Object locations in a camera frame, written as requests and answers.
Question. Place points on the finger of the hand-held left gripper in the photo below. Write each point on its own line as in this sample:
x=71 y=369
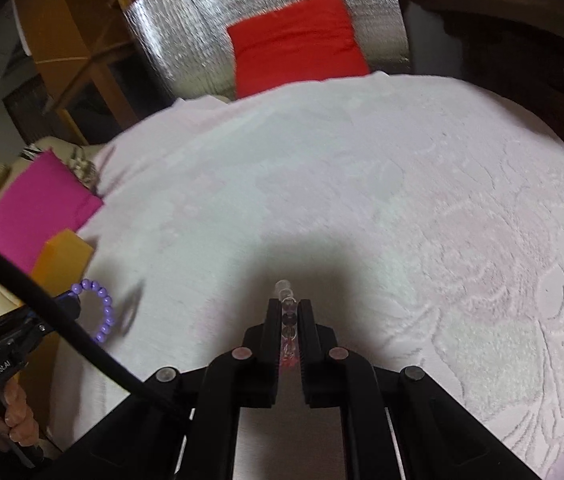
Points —
x=68 y=306

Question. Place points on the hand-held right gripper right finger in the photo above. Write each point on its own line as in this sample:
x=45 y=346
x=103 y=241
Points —
x=307 y=330

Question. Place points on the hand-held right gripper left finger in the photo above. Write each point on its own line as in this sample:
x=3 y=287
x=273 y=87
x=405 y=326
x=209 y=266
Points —
x=274 y=330

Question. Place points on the orange box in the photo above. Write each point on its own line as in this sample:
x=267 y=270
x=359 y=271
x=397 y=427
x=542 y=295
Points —
x=62 y=257

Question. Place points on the person's left hand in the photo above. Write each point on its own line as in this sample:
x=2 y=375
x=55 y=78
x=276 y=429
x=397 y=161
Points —
x=22 y=417

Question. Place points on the pink cloth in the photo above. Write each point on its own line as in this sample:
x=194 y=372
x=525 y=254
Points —
x=37 y=205

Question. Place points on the black and white patterned cloth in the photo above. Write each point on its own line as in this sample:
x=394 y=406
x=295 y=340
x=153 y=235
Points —
x=82 y=167

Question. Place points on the wooden shelf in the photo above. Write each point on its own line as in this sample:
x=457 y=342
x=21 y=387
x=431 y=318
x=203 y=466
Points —
x=72 y=40

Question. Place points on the red cushion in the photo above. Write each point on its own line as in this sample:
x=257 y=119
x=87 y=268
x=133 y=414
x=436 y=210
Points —
x=297 y=40

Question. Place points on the dark wooden furniture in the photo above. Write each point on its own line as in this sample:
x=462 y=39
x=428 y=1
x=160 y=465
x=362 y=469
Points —
x=521 y=60

